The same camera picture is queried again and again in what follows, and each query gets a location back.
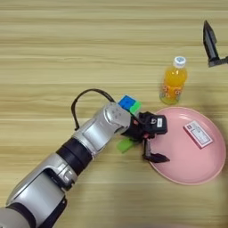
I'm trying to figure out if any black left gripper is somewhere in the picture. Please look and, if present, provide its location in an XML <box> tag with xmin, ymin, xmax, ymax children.
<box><xmin>122</xmin><ymin>111</ymin><xmax>171</xmax><ymax>164</ymax></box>

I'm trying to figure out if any green rectangular block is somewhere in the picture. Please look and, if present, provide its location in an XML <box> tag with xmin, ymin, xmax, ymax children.
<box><xmin>116</xmin><ymin>137</ymin><xmax>143</xmax><ymax>154</ymax></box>

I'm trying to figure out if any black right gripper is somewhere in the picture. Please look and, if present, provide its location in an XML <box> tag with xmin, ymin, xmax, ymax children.
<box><xmin>202</xmin><ymin>20</ymin><xmax>228</xmax><ymax>69</ymax></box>

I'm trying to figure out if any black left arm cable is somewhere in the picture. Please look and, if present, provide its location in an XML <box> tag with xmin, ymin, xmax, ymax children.
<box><xmin>70</xmin><ymin>88</ymin><xmax>117</xmax><ymax>132</ymax></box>

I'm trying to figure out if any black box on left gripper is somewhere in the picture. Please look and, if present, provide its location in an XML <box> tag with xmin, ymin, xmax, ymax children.
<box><xmin>139</xmin><ymin>111</ymin><xmax>168</xmax><ymax>136</ymax></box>

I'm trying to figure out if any colourful puzzle cube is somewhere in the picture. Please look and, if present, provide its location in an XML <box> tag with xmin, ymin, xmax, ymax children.
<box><xmin>118</xmin><ymin>94</ymin><xmax>143</xmax><ymax>117</ymax></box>

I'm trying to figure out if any orange juice bottle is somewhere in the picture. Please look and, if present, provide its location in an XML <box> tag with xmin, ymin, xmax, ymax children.
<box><xmin>159</xmin><ymin>56</ymin><xmax>189</xmax><ymax>106</ymax></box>

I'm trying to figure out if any pink round plate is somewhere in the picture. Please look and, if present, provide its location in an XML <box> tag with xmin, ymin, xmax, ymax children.
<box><xmin>147</xmin><ymin>106</ymin><xmax>227</xmax><ymax>185</ymax></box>

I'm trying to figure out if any small pink white card box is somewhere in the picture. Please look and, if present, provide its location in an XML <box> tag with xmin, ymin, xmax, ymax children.
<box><xmin>183</xmin><ymin>119</ymin><xmax>214</xmax><ymax>150</ymax></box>

